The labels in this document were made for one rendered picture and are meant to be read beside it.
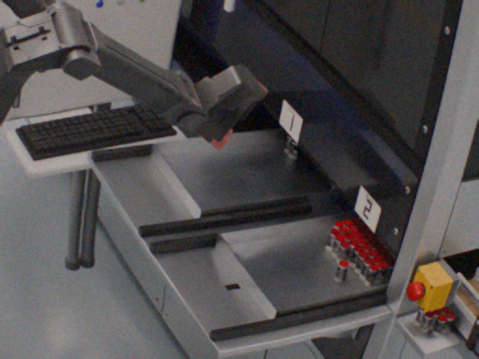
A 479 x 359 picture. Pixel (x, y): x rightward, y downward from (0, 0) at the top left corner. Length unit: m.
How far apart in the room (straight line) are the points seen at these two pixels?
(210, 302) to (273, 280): 0.16
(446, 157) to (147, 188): 0.74
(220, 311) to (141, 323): 1.30
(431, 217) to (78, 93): 1.10
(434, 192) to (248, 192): 0.58
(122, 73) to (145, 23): 1.18
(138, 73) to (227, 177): 0.91
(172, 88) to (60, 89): 1.07
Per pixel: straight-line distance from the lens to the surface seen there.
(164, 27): 2.97
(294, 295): 2.34
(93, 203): 3.31
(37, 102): 2.90
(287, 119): 2.64
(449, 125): 2.12
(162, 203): 2.53
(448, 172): 2.17
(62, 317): 3.53
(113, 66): 1.73
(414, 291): 2.23
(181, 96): 1.89
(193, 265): 2.37
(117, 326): 3.53
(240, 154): 2.74
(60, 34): 1.62
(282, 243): 2.48
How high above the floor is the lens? 2.31
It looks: 32 degrees down
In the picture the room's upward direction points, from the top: 11 degrees clockwise
